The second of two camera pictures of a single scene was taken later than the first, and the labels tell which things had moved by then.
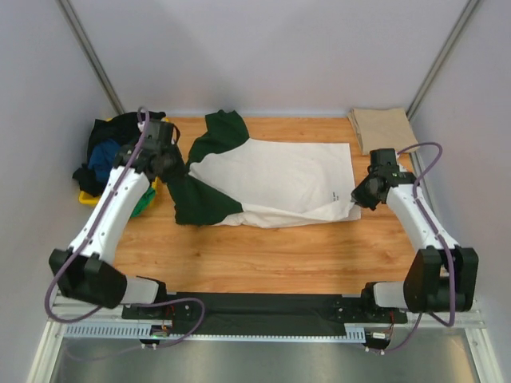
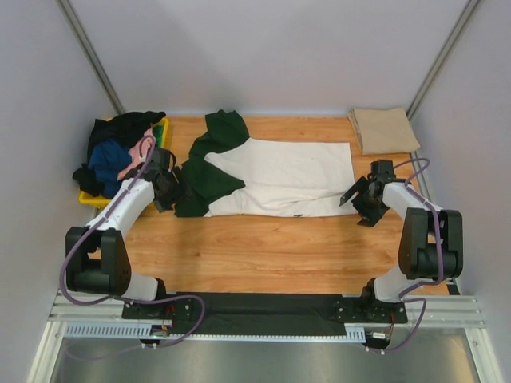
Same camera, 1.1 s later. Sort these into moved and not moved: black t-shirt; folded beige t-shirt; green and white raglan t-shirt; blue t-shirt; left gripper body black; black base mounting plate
Moved: left gripper body black; green and white raglan t-shirt
Not moved: folded beige t-shirt; blue t-shirt; black t-shirt; black base mounting plate
